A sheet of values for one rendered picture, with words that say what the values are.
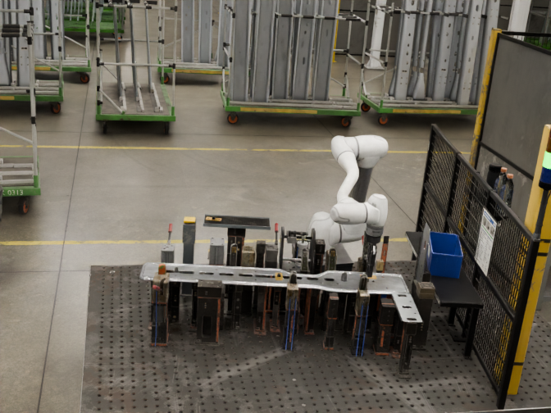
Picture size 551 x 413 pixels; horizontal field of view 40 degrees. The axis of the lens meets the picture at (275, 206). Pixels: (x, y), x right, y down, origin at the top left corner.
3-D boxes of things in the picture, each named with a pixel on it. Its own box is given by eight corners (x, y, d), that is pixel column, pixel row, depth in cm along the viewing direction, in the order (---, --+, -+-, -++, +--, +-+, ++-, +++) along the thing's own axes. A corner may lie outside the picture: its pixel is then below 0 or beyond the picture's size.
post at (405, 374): (398, 378, 370) (407, 326, 359) (394, 365, 380) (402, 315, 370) (412, 378, 370) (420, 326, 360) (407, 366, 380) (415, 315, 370)
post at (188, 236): (179, 296, 431) (182, 224, 416) (180, 290, 438) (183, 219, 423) (193, 297, 432) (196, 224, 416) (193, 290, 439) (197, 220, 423)
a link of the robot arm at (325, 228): (302, 242, 474) (304, 210, 465) (330, 238, 479) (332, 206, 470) (311, 253, 460) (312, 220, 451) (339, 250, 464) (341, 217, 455)
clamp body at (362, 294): (348, 357, 384) (356, 296, 372) (345, 345, 395) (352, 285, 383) (366, 358, 385) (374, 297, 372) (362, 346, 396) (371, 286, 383)
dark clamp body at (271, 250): (257, 315, 418) (262, 251, 405) (257, 303, 431) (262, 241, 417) (277, 315, 419) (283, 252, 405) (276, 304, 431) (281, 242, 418)
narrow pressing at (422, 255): (420, 289, 394) (429, 229, 382) (415, 279, 405) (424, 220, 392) (421, 289, 394) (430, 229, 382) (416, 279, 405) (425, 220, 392)
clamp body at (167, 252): (156, 311, 413) (157, 251, 400) (158, 301, 424) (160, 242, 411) (174, 312, 414) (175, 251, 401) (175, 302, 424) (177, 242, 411)
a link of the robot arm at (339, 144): (338, 149, 415) (362, 147, 418) (327, 130, 428) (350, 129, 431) (334, 168, 423) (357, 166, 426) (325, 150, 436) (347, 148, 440)
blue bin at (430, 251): (428, 274, 404) (431, 252, 400) (425, 251, 433) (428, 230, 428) (459, 279, 403) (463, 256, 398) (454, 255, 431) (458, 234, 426)
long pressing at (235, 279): (138, 282, 381) (138, 279, 380) (143, 263, 402) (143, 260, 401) (410, 296, 389) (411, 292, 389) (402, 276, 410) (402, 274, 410)
